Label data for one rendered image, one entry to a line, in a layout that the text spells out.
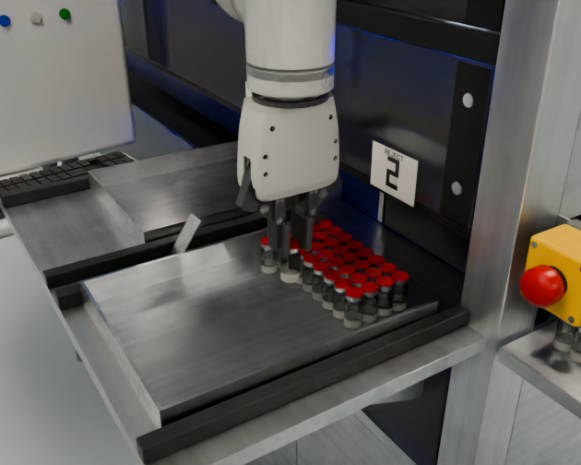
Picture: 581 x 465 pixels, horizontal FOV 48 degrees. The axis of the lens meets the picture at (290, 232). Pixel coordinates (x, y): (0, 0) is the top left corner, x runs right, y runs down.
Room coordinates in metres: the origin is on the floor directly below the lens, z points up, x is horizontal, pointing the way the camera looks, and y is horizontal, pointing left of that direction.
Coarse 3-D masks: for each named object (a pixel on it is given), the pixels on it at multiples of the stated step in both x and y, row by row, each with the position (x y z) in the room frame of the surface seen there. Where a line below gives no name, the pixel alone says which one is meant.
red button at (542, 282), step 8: (528, 272) 0.53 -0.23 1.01; (536, 272) 0.53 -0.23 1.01; (544, 272) 0.52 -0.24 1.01; (552, 272) 0.53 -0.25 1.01; (520, 280) 0.54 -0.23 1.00; (528, 280) 0.53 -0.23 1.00; (536, 280) 0.52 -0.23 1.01; (544, 280) 0.52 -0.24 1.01; (552, 280) 0.52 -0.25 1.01; (560, 280) 0.52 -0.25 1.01; (520, 288) 0.54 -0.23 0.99; (528, 288) 0.53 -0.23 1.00; (536, 288) 0.52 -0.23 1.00; (544, 288) 0.51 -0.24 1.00; (552, 288) 0.51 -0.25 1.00; (560, 288) 0.52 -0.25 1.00; (528, 296) 0.53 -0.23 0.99; (536, 296) 0.52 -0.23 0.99; (544, 296) 0.51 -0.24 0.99; (552, 296) 0.51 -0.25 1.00; (560, 296) 0.51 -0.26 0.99; (536, 304) 0.52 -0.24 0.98; (544, 304) 0.51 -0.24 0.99
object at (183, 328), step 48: (240, 240) 0.78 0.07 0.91; (96, 288) 0.67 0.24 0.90; (144, 288) 0.70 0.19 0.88; (192, 288) 0.70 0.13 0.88; (240, 288) 0.70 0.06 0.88; (288, 288) 0.70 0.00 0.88; (144, 336) 0.60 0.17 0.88; (192, 336) 0.60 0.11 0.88; (240, 336) 0.60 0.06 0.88; (288, 336) 0.60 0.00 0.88; (336, 336) 0.60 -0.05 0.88; (144, 384) 0.48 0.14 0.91; (192, 384) 0.52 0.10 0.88; (240, 384) 0.49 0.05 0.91
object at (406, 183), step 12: (372, 156) 0.79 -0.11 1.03; (384, 156) 0.77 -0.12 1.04; (396, 156) 0.75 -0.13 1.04; (372, 168) 0.79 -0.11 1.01; (384, 168) 0.77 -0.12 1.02; (408, 168) 0.73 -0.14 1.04; (372, 180) 0.79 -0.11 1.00; (384, 180) 0.77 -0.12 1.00; (396, 180) 0.75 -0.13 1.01; (408, 180) 0.73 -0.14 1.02; (396, 192) 0.75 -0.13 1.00; (408, 192) 0.73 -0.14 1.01
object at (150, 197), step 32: (160, 160) 1.08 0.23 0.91; (192, 160) 1.11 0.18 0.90; (224, 160) 1.15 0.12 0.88; (96, 192) 0.98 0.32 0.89; (128, 192) 1.00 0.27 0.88; (160, 192) 1.00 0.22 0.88; (192, 192) 1.00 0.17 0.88; (224, 192) 1.00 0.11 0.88; (128, 224) 0.85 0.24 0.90; (160, 224) 0.88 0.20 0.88
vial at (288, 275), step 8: (288, 256) 0.61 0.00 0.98; (296, 256) 0.61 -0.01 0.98; (280, 264) 0.62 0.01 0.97; (288, 264) 0.61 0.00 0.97; (296, 264) 0.61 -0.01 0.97; (280, 272) 0.62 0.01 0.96; (288, 272) 0.61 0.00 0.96; (296, 272) 0.61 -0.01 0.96; (288, 280) 0.61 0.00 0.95; (296, 280) 0.61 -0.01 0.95
